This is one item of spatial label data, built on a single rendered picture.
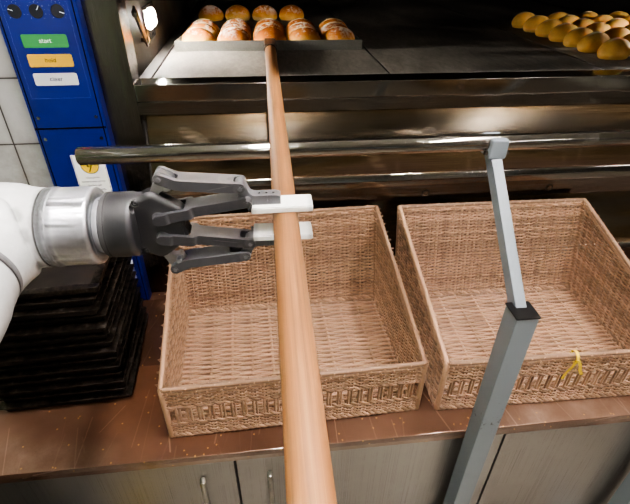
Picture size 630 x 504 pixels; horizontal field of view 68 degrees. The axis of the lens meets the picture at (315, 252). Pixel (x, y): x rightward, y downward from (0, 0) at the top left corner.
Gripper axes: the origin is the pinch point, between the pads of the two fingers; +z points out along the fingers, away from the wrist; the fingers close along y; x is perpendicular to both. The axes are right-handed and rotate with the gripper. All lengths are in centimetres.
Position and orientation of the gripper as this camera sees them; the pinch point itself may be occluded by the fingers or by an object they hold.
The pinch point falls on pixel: (283, 217)
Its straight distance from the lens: 55.2
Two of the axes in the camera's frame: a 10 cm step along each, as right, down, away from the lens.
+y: -0.1, 8.2, 5.7
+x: 1.0, 5.6, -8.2
